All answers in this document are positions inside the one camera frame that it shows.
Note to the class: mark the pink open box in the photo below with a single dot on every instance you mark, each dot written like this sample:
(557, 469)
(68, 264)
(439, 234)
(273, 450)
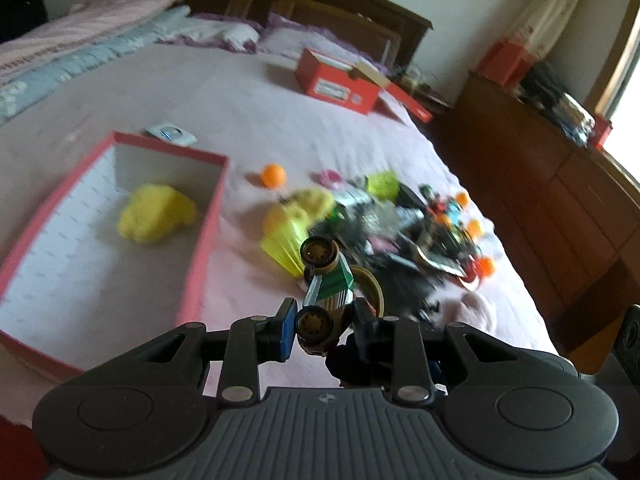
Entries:
(74, 293)

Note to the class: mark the brown wooden dresser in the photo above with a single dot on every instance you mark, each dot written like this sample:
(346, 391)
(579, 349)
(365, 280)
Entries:
(568, 221)

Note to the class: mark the toy car green white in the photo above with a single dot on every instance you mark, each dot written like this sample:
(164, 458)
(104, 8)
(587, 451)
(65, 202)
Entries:
(330, 289)

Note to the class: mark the blue floral quilt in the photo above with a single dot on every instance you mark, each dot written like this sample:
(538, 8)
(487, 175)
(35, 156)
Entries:
(27, 88)

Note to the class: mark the green yellow shuttlecock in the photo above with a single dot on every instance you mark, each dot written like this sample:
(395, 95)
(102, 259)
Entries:
(383, 185)

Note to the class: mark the yellow plastic shuttlecock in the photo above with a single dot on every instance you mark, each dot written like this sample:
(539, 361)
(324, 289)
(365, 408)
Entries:
(282, 245)

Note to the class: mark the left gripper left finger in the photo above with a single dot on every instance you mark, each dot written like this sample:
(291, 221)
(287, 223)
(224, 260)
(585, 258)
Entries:
(251, 342)

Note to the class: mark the red gift bag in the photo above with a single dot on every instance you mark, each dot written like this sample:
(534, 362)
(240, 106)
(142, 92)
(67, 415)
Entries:
(505, 64)

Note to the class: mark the pink fleece blanket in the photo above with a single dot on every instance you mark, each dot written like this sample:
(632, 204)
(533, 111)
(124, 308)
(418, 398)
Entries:
(251, 109)

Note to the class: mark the purple frilled pillow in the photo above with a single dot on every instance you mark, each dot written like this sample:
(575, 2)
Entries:
(281, 37)

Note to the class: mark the pink plush toy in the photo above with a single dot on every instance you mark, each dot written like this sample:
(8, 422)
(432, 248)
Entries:
(470, 309)

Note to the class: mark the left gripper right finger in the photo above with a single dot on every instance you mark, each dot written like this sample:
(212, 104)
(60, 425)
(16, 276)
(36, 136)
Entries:
(393, 355)

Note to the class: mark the red shoe box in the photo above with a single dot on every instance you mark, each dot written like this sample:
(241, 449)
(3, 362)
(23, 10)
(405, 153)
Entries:
(328, 79)

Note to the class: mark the red shoe box lid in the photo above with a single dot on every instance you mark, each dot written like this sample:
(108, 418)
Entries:
(403, 98)

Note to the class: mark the pink tape spool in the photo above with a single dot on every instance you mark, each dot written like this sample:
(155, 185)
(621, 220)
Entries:
(329, 178)

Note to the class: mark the black backpack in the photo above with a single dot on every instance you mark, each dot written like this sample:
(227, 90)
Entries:
(18, 17)

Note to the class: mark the orange ping pong ball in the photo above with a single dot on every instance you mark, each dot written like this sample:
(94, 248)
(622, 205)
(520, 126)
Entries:
(273, 176)

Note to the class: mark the yellow plush toy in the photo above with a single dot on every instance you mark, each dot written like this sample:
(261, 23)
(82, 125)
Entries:
(304, 208)
(155, 211)

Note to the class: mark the folded pink quilt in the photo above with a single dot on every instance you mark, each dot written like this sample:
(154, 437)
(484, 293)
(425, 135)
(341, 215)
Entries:
(87, 22)

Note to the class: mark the small white tin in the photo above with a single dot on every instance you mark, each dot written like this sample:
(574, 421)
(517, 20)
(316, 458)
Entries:
(172, 134)

